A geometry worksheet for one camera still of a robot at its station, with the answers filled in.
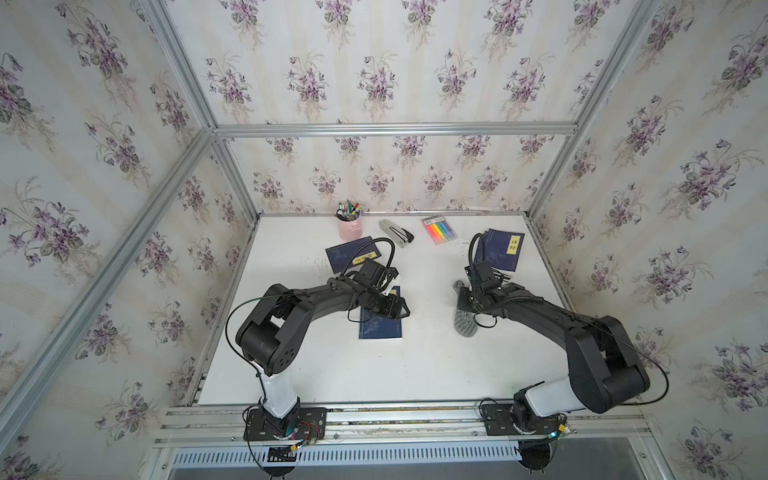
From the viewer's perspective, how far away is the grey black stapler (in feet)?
3.68

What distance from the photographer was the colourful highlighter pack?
1.14m

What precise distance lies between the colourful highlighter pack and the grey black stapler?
87 millimetres
